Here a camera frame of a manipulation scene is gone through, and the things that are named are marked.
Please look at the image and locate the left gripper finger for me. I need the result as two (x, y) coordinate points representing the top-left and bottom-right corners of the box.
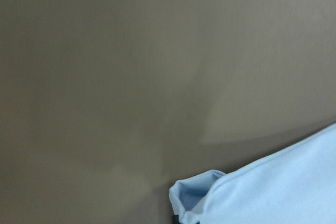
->
(172, 215), (179, 224)

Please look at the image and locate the light blue t-shirt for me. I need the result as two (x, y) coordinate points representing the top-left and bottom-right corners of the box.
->
(169, 125), (335, 223)

